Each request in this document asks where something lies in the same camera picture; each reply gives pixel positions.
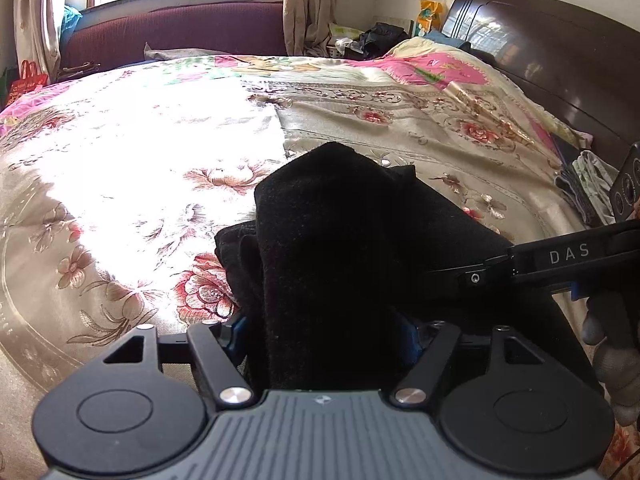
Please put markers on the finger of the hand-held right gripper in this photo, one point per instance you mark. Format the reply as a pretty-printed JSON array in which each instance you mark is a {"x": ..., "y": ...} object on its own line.
[{"x": 475, "y": 275}]

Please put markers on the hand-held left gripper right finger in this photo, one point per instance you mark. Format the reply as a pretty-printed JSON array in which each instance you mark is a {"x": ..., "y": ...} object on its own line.
[{"x": 409, "y": 337}]

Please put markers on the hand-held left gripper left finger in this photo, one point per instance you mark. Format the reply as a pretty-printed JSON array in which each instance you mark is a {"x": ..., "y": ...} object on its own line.
[{"x": 240, "y": 340}]

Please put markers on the black pants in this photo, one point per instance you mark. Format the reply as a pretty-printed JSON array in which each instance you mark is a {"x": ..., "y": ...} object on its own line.
[{"x": 340, "y": 240}]

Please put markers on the person's right hand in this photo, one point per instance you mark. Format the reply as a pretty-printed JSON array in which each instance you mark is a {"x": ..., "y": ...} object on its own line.
[{"x": 622, "y": 370}]

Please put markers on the folded dark cloth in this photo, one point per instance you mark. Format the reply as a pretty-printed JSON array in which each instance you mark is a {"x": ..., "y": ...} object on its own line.
[{"x": 575, "y": 200}]

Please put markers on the folded grey-green cloth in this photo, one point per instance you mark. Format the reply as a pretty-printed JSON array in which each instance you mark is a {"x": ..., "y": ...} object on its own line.
[{"x": 595, "y": 180}]

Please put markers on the floral satin bedspread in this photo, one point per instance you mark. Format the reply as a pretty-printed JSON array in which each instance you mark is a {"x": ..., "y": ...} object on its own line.
[{"x": 150, "y": 170}]

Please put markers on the dark wooden headboard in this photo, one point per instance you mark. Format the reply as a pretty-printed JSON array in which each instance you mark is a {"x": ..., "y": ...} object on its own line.
[{"x": 540, "y": 50}]

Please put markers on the blue cloth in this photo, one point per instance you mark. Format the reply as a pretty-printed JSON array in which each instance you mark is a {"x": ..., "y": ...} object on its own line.
[{"x": 450, "y": 40}]

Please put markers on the black bag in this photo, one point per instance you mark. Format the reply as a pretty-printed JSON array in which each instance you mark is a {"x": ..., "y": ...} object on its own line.
[{"x": 382, "y": 40}]

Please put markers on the yellow snack packet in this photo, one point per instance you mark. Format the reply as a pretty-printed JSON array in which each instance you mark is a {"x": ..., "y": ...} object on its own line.
[{"x": 431, "y": 15}]

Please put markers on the grey cushion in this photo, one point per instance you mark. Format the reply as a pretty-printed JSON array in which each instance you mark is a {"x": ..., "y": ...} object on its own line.
[{"x": 180, "y": 52}]

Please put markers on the purple upholstered bench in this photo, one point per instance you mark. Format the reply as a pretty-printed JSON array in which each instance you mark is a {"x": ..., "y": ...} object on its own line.
[{"x": 175, "y": 30}]

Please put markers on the beige curtain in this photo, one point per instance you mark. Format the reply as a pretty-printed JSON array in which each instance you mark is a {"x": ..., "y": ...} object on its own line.
[
  {"x": 307, "y": 5},
  {"x": 37, "y": 15}
]

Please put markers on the red bag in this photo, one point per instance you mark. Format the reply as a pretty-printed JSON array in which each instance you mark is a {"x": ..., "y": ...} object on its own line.
[{"x": 27, "y": 82}]

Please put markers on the blue plastic bag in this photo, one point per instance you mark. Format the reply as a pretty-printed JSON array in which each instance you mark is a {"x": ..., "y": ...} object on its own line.
[{"x": 71, "y": 22}]

